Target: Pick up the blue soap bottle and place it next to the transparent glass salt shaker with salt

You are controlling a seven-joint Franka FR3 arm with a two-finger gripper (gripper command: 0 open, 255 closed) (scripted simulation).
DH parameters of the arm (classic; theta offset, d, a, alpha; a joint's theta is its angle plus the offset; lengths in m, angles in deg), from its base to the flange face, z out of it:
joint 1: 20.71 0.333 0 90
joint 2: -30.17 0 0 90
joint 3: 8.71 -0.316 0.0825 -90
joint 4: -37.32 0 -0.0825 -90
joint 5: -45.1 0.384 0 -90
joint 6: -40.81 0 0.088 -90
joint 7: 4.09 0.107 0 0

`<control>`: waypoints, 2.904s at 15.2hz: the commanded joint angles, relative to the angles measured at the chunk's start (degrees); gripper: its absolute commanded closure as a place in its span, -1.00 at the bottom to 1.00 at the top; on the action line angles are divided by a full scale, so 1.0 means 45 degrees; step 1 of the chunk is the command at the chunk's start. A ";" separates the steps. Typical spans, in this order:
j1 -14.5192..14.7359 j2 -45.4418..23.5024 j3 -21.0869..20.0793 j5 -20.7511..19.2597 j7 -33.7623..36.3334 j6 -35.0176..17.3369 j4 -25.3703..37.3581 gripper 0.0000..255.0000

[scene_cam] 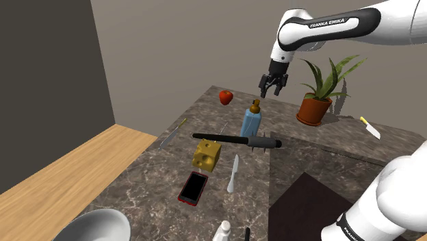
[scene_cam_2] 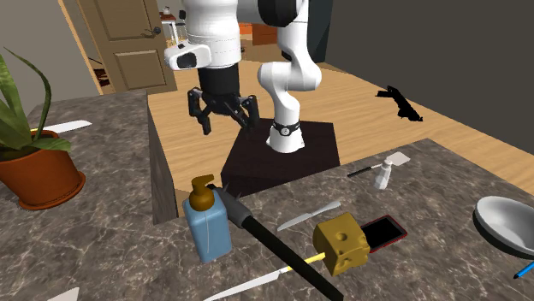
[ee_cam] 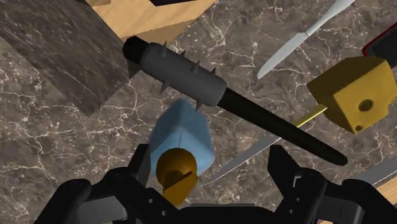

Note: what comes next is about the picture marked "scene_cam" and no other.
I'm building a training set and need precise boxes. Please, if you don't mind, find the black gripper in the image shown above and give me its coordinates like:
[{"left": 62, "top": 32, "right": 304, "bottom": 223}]
[{"left": 259, "top": 59, "right": 290, "bottom": 99}]

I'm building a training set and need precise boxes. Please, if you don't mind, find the blue pump bottle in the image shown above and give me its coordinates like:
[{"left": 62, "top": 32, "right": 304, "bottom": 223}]
[{"left": 240, "top": 99, "right": 262, "bottom": 138}]

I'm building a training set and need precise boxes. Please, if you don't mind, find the red apple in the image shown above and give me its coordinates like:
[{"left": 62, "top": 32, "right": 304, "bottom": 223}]
[{"left": 218, "top": 90, "right": 234, "bottom": 106}]

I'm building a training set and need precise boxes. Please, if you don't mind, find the green plant in terracotta pot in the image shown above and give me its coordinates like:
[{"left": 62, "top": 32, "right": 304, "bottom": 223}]
[{"left": 296, "top": 54, "right": 368, "bottom": 127}]

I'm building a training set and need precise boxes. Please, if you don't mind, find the silver butter knife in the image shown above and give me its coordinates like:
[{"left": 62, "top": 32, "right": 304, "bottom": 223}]
[{"left": 227, "top": 153, "right": 240, "bottom": 194}]

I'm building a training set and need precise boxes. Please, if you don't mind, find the yellow cheese block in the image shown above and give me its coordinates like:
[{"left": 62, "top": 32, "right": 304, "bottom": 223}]
[{"left": 192, "top": 139, "right": 222, "bottom": 173}]

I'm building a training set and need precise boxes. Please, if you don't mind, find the dark robot stand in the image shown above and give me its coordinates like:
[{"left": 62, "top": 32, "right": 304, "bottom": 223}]
[{"left": 268, "top": 171, "right": 412, "bottom": 241}]

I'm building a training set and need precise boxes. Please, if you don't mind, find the red smartphone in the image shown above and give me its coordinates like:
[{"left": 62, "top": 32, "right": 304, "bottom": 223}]
[{"left": 177, "top": 170, "right": 209, "bottom": 207}]

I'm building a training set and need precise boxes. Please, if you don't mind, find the white bottle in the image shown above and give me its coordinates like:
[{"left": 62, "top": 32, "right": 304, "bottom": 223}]
[{"left": 211, "top": 220, "right": 232, "bottom": 241}]

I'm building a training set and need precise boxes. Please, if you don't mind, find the white bowl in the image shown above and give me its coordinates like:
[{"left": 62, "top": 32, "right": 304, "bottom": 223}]
[{"left": 51, "top": 208, "right": 132, "bottom": 241}]

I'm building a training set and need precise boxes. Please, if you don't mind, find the short white knife yellow handle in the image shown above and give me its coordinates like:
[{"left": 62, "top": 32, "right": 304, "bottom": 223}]
[{"left": 359, "top": 116, "right": 381, "bottom": 140}]

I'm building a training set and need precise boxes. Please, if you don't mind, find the long knife with yellow handle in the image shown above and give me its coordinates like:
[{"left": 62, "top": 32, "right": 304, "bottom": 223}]
[{"left": 158, "top": 118, "right": 188, "bottom": 151}]

